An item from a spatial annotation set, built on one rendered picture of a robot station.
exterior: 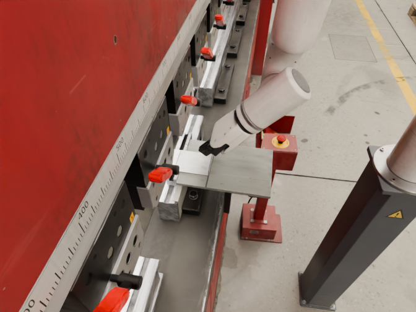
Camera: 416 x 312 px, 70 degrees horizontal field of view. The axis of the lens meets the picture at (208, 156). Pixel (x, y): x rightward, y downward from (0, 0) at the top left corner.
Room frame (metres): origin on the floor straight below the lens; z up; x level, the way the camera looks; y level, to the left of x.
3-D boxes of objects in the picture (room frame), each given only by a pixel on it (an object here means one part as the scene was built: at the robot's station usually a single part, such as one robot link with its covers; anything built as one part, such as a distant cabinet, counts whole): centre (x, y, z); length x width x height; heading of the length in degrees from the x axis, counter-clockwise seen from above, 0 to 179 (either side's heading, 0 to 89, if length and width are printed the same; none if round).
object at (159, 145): (0.38, 0.13, 1.26); 0.15 x 0.09 x 0.17; 169
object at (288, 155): (0.95, -0.30, 0.75); 0.20 x 0.16 x 0.18; 174
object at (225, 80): (1.19, -0.08, 0.89); 0.30 x 0.05 x 0.03; 169
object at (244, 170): (0.58, -0.06, 1.00); 0.26 x 0.18 x 0.01; 79
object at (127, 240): (0.19, 0.17, 1.26); 0.15 x 0.09 x 0.17; 169
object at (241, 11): (1.98, -0.22, 0.89); 0.30 x 0.05 x 0.03; 169
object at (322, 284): (0.56, -0.58, 0.50); 0.18 x 0.18 x 1.00; 82
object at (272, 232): (0.95, -0.33, 0.06); 0.25 x 0.20 x 0.12; 84
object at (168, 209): (0.66, 0.08, 0.92); 0.39 x 0.06 x 0.10; 169
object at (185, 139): (0.63, 0.09, 0.99); 0.20 x 0.03 x 0.03; 169
